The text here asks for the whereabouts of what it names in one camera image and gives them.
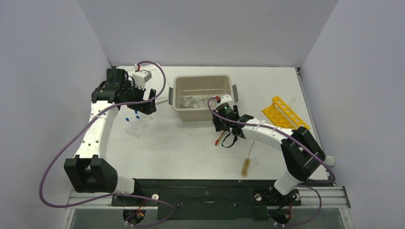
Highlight white plastic tub lid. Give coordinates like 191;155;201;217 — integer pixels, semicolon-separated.
140;64;169;104

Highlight grey round ball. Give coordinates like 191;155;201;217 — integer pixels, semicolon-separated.
324;156;336;167

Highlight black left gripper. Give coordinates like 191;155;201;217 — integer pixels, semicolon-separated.
122;80;156;115

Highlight clear glass funnel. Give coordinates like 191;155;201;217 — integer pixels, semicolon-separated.
250;149;260;167

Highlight black base frame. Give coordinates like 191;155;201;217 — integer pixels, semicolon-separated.
110;178;334;222

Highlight rainbow plastic spoon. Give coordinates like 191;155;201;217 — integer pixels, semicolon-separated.
215;131;225;146

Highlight metal crucible tongs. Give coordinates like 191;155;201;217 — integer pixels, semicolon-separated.
189;95;212;105

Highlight test tube brush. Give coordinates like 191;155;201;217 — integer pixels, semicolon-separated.
241;141;255;177

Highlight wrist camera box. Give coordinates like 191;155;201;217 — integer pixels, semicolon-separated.
131;68;152;90
215;94;234;104

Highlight beige plastic tub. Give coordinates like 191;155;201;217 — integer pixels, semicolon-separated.
169;74;239;122

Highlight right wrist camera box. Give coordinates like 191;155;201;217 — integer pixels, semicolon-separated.
215;94;234;104

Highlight yellow test tube rack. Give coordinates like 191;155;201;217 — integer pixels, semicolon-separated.
262;96;310;129

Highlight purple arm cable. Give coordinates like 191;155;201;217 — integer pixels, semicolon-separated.
38;61;177;229
207;97;337;228

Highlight large clear test tube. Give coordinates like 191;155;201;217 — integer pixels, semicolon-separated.
288;96;297;109

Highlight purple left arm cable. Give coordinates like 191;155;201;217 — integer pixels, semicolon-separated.
38;61;177;229

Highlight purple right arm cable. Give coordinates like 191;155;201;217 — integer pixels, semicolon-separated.
207;97;337;228

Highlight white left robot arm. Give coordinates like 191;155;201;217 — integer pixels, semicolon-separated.
64;68;156;205

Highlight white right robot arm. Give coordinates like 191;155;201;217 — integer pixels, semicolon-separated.
211;103;326;204

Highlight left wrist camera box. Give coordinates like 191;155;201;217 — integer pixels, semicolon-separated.
131;68;152;90

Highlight small clear beaker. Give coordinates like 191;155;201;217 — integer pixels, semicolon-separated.
181;96;193;108

